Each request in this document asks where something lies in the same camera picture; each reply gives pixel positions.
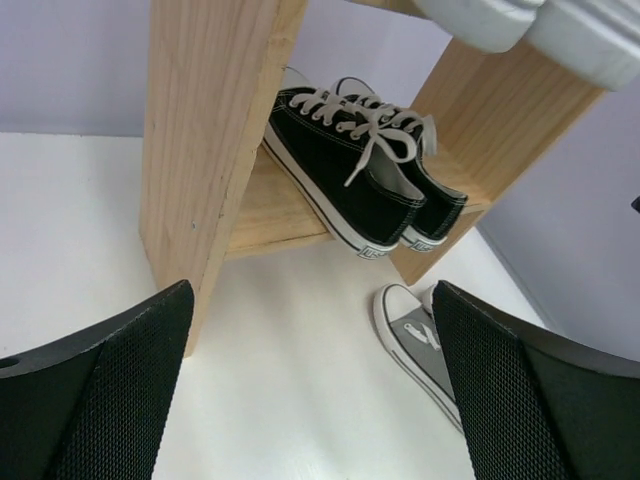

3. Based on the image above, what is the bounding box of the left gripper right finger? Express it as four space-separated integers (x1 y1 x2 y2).
432 281 639 479

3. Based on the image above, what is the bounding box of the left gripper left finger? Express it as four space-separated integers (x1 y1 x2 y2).
1 280 195 479

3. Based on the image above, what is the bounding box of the black canvas sneaker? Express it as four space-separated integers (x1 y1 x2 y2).
263 67 425 260
330 76 468 253

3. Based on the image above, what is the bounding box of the wooden two-tier shoe shelf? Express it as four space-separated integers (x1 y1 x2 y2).
139 1 604 350

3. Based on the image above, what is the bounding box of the white sneaker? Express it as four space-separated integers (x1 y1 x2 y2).
413 0 545 53
525 0 639 91

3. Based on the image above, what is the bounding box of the left grey canvas sneaker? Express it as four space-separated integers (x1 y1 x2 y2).
373 284 462 430

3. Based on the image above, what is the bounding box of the grey canvas sneaker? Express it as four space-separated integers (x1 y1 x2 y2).
373 284 462 430
421 284 436 316

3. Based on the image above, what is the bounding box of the right grey canvas sneaker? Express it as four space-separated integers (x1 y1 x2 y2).
421 284 436 316

